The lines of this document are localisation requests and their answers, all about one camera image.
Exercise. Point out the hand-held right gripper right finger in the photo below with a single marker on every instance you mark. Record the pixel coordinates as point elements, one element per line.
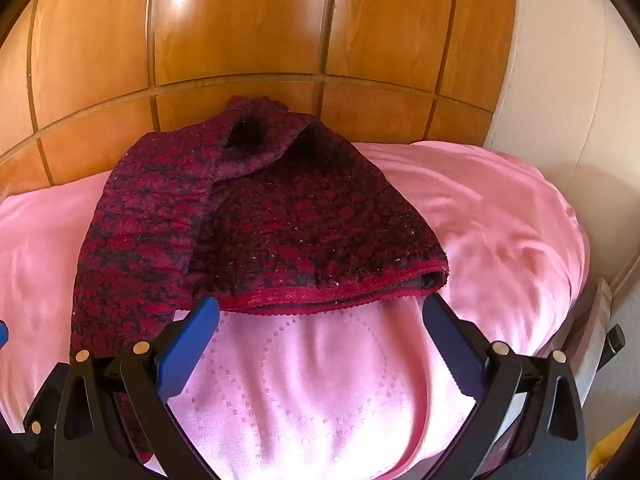
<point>452,345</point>

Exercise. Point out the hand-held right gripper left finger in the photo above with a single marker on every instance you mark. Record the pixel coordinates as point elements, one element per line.
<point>187,350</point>

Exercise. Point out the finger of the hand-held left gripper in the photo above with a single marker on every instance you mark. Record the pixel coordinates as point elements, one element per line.
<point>2,334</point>

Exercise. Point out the red and black knit sweater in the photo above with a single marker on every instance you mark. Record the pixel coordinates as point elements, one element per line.
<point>280,210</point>

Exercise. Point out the pink bedspread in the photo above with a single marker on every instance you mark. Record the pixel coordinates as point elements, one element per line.
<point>325,390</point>

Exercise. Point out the grey stand with black knob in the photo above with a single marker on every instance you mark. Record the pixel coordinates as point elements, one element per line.
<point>597,317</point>

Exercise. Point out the yellow object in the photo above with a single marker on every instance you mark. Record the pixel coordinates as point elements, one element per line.
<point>614,442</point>

